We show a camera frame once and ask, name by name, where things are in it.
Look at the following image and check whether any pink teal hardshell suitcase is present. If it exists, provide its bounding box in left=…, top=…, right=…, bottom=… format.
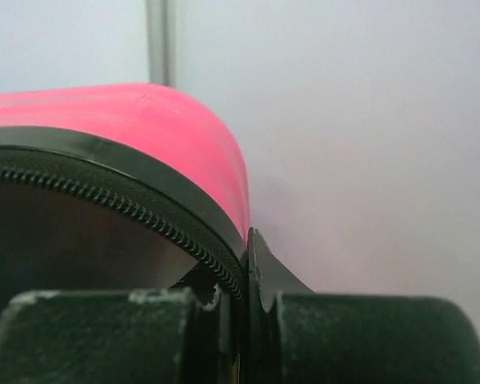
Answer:
left=0, top=83, right=250, bottom=310

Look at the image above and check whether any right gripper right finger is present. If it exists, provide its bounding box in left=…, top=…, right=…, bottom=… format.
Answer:
left=246, top=229, right=480, bottom=383

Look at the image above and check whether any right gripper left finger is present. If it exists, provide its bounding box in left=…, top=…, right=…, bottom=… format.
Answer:
left=0, top=288, right=240, bottom=383

